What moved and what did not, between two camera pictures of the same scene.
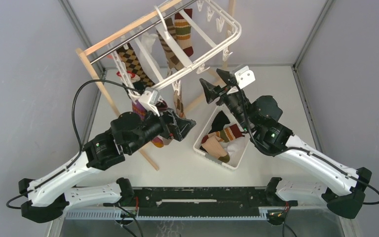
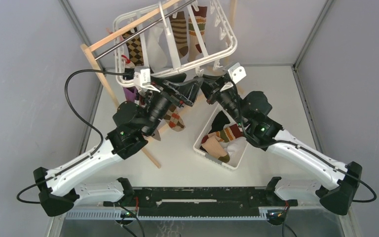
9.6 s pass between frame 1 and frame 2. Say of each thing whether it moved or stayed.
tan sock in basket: stayed
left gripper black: moved
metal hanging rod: stayed
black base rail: stayed
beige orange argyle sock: moved
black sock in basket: stayed
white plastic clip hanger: moved
